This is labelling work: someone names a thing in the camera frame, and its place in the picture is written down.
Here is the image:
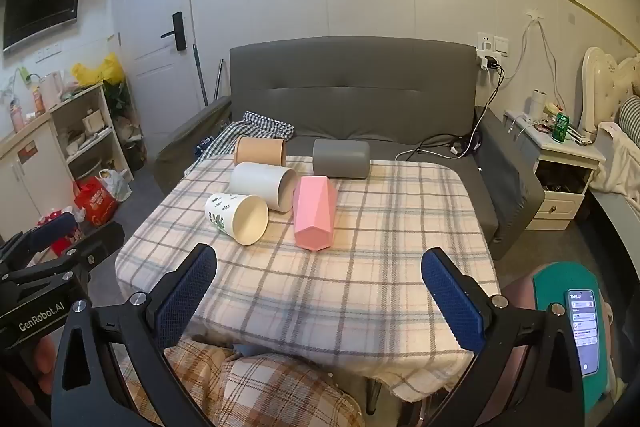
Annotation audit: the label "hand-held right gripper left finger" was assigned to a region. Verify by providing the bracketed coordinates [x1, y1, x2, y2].
[51, 243, 218, 427]

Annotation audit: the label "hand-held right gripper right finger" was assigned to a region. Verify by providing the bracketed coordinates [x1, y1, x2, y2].
[421, 248, 586, 427]

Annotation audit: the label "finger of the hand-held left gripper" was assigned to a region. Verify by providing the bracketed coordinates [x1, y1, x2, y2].
[0, 212, 77, 277]
[0, 221, 126, 297]

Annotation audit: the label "white leaf print cup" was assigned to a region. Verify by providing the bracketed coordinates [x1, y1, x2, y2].
[204, 193, 270, 247]

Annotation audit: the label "plain white cup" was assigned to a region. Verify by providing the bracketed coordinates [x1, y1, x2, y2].
[230, 162, 298, 214]

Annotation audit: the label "pink faceted cup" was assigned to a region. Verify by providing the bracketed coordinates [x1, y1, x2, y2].
[292, 175, 338, 252]

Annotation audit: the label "brown paper cup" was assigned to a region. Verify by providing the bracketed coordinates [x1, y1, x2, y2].
[234, 136, 287, 168]

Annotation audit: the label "grey cup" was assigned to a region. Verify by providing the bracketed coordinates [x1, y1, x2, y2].
[312, 139, 371, 180]

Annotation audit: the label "person's left hand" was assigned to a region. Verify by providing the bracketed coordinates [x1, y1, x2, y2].
[33, 336, 57, 397]

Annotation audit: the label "red shopping bag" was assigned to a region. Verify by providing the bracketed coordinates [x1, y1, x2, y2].
[75, 177, 118, 228]

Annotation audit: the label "white plastic bag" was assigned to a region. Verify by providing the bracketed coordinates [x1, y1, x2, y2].
[97, 168, 133, 202]

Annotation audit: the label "white kitchen cabinet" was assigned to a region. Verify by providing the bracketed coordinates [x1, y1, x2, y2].
[0, 112, 71, 233]

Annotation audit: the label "smartphone on teal holder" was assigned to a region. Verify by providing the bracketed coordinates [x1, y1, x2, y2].
[531, 262, 618, 414]

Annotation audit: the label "beige open shelf unit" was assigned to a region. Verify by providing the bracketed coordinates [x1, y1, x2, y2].
[50, 82, 135, 188]

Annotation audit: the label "plaid tablecloth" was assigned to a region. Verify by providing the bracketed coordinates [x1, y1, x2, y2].
[115, 155, 502, 403]

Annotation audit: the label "person's plaid pants legs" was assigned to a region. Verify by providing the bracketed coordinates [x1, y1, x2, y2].
[120, 337, 366, 427]

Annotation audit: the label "pink kettle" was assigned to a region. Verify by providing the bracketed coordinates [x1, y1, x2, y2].
[39, 72, 65, 110]

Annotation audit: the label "white nightstand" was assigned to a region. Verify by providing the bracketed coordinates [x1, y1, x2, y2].
[502, 109, 607, 232]

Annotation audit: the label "yellow plastic bag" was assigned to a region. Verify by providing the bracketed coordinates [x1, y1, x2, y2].
[72, 53, 126, 86]

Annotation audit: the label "blue gingham cloth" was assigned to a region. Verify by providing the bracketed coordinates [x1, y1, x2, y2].
[192, 111, 296, 168]

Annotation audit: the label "green drink can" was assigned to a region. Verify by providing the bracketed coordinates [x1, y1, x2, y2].
[552, 112, 571, 144]

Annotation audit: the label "cream blanket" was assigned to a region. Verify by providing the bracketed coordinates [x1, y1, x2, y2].
[590, 122, 640, 198]

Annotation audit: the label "black range hood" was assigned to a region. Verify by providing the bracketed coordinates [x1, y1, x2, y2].
[2, 0, 92, 52]

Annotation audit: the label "white door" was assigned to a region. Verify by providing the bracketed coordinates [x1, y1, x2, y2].
[112, 0, 203, 148]

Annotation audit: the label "grey sofa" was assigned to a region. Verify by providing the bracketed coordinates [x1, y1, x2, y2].
[152, 36, 546, 260]

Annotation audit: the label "green checked pillow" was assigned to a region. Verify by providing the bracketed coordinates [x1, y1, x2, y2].
[617, 96, 640, 148]

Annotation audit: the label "cream bed headboard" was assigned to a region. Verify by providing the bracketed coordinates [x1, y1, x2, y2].
[581, 47, 640, 134]

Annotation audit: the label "mop handle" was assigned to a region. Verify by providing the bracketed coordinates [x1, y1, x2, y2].
[190, 44, 208, 108]

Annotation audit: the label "black cable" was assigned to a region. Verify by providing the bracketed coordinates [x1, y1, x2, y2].
[395, 66, 506, 162]

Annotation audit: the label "black door lock handle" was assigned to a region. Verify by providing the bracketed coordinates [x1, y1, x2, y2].
[161, 12, 187, 52]

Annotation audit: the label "white cable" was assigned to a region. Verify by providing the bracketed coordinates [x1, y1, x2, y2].
[502, 7, 568, 108]

